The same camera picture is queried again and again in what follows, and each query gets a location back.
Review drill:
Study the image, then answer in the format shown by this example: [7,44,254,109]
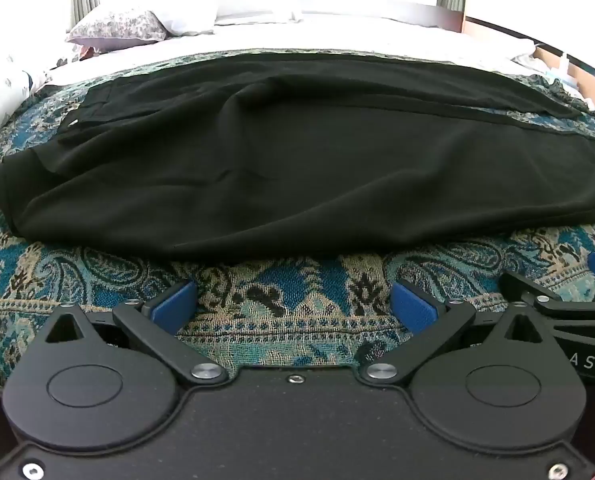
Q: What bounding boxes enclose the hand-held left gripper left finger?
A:
[41,280,229,387]

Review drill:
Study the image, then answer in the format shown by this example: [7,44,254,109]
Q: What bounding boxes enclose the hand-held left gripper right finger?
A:
[359,279,551,387]

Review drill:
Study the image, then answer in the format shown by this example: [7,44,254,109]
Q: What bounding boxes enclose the black pants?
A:
[0,52,595,263]

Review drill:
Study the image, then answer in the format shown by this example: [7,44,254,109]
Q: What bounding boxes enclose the blue paisley blanket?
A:
[0,50,595,396]

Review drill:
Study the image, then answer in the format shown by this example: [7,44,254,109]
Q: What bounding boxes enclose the white plastic bag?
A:
[522,52,585,96]

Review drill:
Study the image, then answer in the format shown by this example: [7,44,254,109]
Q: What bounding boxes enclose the white bed sheet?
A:
[42,12,553,86]

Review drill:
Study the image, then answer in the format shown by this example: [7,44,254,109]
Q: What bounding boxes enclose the floral pillow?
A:
[66,8,170,53]

